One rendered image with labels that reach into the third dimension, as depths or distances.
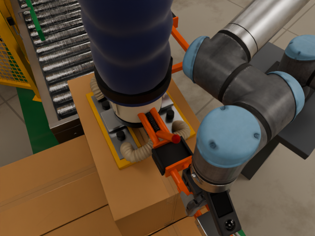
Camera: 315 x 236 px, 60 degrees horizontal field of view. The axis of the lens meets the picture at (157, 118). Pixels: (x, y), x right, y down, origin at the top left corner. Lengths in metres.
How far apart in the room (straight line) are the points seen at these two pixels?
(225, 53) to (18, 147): 1.90
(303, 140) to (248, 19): 0.84
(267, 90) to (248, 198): 1.51
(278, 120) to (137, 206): 0.54
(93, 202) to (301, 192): 1.38
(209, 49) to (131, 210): 0.54
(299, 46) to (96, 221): 1.12
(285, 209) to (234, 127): 1.62
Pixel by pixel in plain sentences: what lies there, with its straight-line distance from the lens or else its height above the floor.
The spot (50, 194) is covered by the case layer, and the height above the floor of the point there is 0.54.
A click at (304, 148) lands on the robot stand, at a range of 1.32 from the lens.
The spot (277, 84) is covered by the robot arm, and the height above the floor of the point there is 1.43.
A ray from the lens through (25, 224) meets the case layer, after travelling 1.39.
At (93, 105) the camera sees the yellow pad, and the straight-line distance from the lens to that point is 1.04.
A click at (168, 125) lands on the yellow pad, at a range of 0.96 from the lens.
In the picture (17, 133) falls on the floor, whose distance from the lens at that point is 2.32.
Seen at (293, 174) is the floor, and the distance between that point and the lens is 2.14.
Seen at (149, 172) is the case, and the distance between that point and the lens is 0.91.
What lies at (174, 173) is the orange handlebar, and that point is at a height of 1.08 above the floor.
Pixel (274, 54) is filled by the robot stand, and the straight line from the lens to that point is 1.63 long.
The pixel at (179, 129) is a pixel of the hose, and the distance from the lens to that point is 0.89.
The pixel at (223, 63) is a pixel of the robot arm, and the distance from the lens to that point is 0.52.
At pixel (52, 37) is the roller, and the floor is 0.54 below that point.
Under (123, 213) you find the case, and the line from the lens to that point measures 0.87.
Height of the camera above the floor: 1.78
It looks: 57 degrees down
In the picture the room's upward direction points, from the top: straight up
